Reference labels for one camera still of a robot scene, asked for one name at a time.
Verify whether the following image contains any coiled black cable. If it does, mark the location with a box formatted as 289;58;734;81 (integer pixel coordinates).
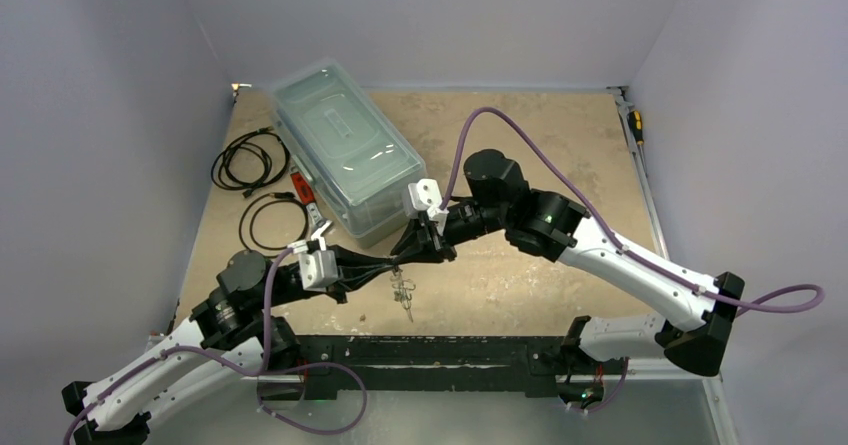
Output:
211;125;291;193

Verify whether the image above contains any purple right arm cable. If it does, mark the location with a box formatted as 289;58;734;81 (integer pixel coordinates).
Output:
440;107;826;315

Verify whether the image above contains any metal key organizer plate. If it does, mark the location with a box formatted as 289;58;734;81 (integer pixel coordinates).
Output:
390;267;416;323

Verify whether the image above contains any clear plastic storage box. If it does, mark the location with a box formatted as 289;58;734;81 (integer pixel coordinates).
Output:
260;59;427;248

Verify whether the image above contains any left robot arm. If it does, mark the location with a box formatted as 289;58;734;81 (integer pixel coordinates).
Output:
62;239;397;444

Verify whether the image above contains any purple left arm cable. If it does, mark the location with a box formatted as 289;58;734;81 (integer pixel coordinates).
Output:
62;246;296;445

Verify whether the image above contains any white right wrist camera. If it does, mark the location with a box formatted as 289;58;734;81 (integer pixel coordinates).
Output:
402;178;449;235

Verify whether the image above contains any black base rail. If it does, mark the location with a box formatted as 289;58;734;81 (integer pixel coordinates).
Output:
259;335;625;401

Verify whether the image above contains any yellow black screwdriver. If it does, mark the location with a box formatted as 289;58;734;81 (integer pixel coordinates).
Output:
627;110;644;147

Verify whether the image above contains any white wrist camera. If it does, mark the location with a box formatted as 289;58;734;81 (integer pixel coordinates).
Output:
288;237;340;292
402;178;449;235

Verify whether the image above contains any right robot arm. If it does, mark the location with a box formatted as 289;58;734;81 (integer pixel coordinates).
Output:
390;149;745;377

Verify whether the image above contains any red handled adjustable wrench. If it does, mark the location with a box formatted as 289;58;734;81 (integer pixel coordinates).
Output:
290;170;332;239

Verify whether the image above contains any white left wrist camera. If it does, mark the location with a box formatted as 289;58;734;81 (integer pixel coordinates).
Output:
288;237;340;292

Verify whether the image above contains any black usb cable loop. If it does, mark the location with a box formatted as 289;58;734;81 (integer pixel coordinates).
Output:
238;191;310;252

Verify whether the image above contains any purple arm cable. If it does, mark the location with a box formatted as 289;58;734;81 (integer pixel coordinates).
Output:
440;107;826;315
62;246;296;445

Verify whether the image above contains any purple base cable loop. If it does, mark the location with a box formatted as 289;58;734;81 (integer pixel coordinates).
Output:
255;359;369;435

